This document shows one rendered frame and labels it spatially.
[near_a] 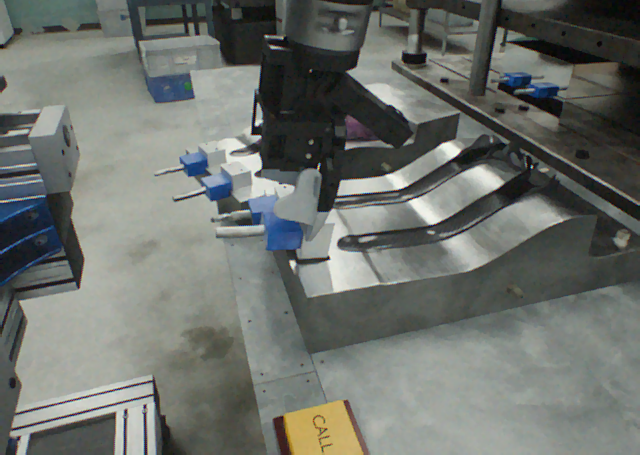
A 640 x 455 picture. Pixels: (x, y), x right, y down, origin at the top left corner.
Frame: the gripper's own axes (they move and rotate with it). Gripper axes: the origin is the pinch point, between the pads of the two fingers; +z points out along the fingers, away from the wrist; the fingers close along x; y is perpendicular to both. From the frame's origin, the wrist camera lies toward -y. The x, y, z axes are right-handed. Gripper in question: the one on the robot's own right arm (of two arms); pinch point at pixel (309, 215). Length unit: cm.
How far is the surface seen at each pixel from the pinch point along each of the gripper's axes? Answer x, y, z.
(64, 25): -698, 142, 204
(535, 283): 8.9, -29.4, 5.5
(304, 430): 21.0, 4.5, 8.7
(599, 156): -30, -79, 9
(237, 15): -459, -60, 103
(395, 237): -0.6, -12.9, 4.7
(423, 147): -31.9, -33.9, 8.8
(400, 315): 9.2, -10.5, 8.6
